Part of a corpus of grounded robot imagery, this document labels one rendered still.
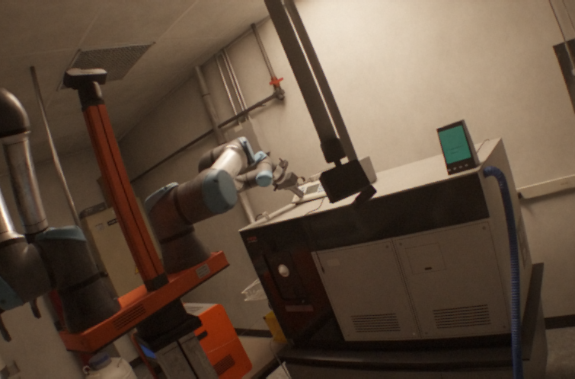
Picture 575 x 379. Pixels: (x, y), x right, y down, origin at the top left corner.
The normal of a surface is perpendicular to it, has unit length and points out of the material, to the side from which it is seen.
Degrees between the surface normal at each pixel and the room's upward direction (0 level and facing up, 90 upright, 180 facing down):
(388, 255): 90
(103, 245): 90
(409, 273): 90
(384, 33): 90
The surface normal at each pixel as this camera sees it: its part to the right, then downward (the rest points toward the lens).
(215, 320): 0.73, -0.21
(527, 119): -0.58, 0.30
